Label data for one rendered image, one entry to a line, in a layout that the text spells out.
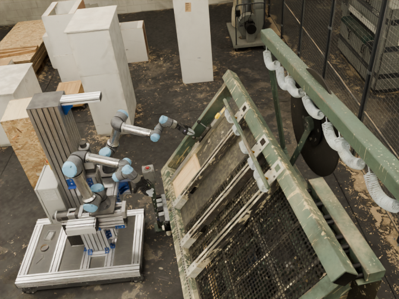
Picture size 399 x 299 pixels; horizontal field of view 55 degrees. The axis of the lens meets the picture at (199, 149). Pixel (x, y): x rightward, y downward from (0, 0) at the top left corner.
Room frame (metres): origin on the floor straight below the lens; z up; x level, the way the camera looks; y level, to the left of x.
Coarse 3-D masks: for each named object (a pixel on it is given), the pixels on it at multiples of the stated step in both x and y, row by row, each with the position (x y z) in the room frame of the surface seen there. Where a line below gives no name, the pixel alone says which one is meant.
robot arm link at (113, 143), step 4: (116, 112) 3.04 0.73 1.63; (120, 112) 3.02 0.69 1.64; (124, 112) 3.03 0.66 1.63; (116, 116) 2.95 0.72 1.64; (120, 116) 2.96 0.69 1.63; (124, 116) 2.99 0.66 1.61; (124, 120) 2.96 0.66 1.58; (112, 132) 3.02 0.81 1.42; (116, 132) 3.00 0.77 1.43; (120, 132) 3.02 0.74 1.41; (112, 136) 3.02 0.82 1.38; (116, 136) 3.01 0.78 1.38; (108, 140) 3.07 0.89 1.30; (112, 140) 3.02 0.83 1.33; (116, 140) 3.02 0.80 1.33; (108, 144) 3.03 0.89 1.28; (112, 144) 3.02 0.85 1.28; (116, 144) 3.04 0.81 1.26; (112, 148) 3.01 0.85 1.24; (116, 148) 3.04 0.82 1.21
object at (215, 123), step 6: (222, 114) 2.87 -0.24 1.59; (216, 120) 2.87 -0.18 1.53; (216, 126) 2.86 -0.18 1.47; (210, 132) 2.86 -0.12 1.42; (204, 138) 2.85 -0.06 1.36; (198, 144) 2.85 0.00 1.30; (192, 150) 2.86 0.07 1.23; (198, 150) 2.84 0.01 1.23; (186, 162) 2.82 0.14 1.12; (180, 168) 2.81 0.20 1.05; (174, 174) 2.84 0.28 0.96
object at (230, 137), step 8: (240, 112) 2.55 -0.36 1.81; (240, 120) 2.52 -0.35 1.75; (224, 136) 2.55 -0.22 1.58; (232, 136) 2.50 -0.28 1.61; (224, 144) 2.49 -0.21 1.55; (216, 152) 2.49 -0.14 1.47; (224, 152) 2.49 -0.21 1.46; (208, 160) 2.51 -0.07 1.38; (216, 160) 2.48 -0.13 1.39; (200, 168) 2.51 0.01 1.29; (208, 168) 2.47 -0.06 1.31; (200, 176) 2.46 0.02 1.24; (192, 184) 2.45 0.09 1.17; (184, 192) 2.46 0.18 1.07; (192, 192) 2.45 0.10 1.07; (176, 200) 2.47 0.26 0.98; (184, 200) 2.44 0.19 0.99
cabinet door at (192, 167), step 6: (192, 156) 2.83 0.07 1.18; (192, 162) 2.76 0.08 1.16; (198, 162) 2.71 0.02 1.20; (186, 168) 2.77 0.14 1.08; (192, 168) 2.69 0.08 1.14; (198, 168) 2.61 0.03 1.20; (180, 174) 2.78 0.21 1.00; (186, 174) 2.70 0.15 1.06; (192, 174) 2.63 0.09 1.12; (174, 180) 2.80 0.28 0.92; (180, 180) 2.72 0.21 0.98; (186, 180) 2.64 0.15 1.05; (174, 186) 2.73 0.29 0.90; (180, 186) 2.65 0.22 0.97; (180, 192) 2.58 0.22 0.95
